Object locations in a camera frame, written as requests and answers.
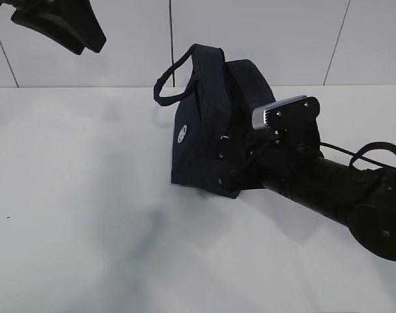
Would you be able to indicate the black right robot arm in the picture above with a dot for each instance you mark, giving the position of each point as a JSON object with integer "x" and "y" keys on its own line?
{"x": 364, "y": 201}

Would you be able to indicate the dark navy lunch bag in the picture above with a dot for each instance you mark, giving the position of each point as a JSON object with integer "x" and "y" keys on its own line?
{"x": 213, "y": 136}

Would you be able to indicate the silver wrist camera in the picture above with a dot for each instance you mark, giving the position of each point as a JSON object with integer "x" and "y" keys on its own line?
{"x": 284, "y": 114}

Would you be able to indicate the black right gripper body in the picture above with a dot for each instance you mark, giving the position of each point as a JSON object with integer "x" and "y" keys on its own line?
{"x": 268, "y": 160}

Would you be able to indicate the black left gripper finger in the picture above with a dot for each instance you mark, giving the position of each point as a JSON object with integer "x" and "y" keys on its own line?
{"x": 70, "y": 23}

